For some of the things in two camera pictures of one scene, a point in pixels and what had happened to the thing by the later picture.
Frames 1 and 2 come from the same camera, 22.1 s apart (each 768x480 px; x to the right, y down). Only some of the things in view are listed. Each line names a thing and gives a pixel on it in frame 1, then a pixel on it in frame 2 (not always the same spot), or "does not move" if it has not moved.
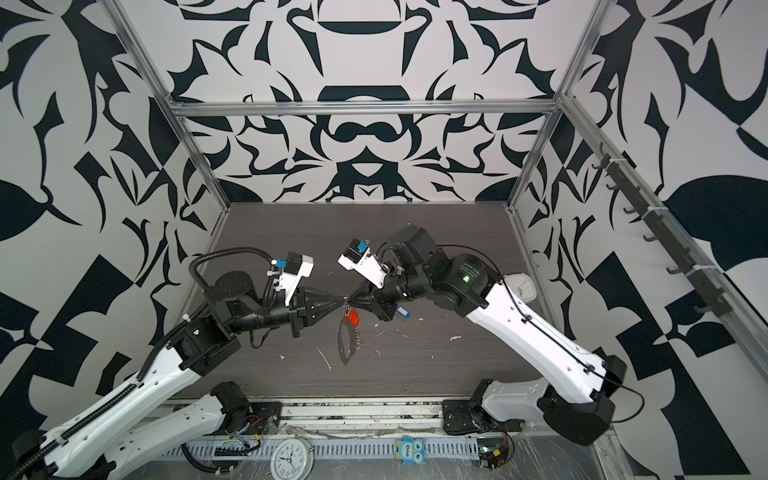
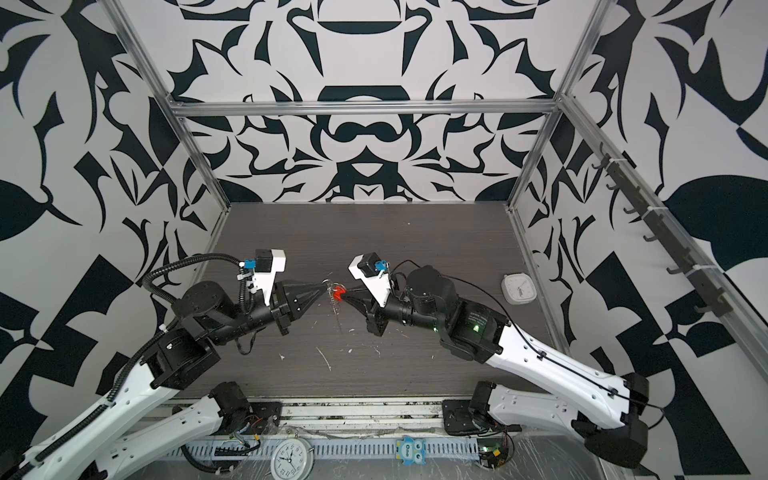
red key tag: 354,318 → 339,290
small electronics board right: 495,452 does not move
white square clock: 521,286 does not move
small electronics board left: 235,451 does not move
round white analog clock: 292,459 does not move
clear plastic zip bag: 355,343 → 331,290
